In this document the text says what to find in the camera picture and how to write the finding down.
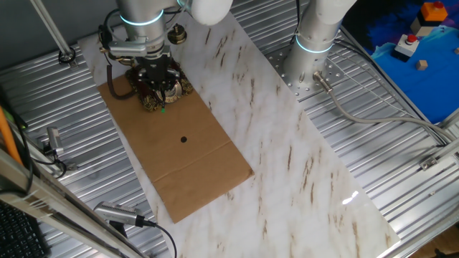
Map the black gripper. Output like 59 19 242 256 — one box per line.
136 53 183 95

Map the orange pole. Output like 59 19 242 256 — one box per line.
0 107 23 166

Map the black camera cable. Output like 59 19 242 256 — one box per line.
143 219 179 258

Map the small metal corner bracket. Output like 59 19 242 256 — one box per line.
419 156 440 171

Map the black keyboard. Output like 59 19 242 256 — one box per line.
0 200 47 258

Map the black base cable bundle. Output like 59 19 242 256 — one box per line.
293 0 303 39

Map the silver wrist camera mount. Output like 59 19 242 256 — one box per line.
98 24 172 60

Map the aluminium frame rail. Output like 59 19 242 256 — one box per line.
0 148 144 258

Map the brown phone handset cord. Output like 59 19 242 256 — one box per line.
105 63 137 100

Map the silver ribbed camera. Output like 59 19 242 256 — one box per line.
93 201 146 229

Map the blue painted mat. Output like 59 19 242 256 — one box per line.
342 0 459 125

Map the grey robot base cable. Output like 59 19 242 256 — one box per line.
312 70 456 144

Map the brown cardboard sheet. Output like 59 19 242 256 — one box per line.
77 0 401 258
97 73 255 224

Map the orange box red button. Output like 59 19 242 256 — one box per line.
420 1 449 23

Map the slim aluminium post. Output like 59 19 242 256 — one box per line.
30 0 78 69

